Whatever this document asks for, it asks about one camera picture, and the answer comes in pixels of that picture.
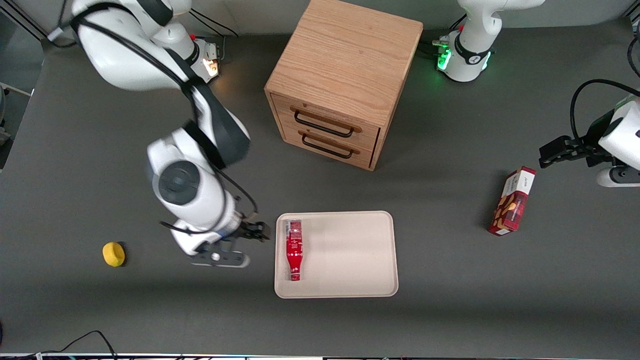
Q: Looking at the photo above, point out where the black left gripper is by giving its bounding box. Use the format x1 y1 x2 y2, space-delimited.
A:
539 110 621 169

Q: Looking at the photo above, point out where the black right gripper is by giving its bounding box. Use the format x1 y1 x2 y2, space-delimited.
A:
216 221 272 253

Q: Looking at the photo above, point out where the red coke bottle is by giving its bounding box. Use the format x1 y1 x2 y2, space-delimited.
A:
285 219 304 282

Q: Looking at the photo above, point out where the beige rectangular tray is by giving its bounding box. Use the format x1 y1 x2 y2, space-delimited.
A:
274 210 399 299

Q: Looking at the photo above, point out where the red plaid shortbread box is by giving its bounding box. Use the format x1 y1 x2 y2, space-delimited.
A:
488 166 537 237

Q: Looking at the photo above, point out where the small yellow round object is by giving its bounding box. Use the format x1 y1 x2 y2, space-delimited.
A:
102 241 126 268

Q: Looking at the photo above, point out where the wooden drawer cabinet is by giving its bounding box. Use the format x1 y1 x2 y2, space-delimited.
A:
264 0 425 172

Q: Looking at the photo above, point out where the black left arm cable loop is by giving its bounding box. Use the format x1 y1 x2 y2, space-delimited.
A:
570 78 640 146

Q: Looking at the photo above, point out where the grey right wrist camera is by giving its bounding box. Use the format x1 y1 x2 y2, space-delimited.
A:
190 249 251 269

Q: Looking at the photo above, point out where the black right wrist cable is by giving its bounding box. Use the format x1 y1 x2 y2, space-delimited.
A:
215 167 260 218

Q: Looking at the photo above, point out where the short black wire drawer handle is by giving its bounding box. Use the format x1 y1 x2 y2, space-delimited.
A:
300 133 361 161

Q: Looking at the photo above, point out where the black cable at table edge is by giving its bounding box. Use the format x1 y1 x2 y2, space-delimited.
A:
627 34 640 79

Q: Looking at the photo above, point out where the long black wire drawer handle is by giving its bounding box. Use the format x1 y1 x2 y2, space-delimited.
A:
293 109 363 139

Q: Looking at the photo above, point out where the wooden drawer with short handle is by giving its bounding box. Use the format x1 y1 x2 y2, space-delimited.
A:
281 124 377 170

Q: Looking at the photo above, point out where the wooden drawer with long handle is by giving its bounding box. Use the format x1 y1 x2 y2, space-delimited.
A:
271 93 382 152

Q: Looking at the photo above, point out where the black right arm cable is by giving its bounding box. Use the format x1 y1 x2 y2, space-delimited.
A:
47 0 201 103

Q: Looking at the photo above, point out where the thin black table cable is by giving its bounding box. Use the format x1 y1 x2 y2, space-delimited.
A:
0 330 118 360

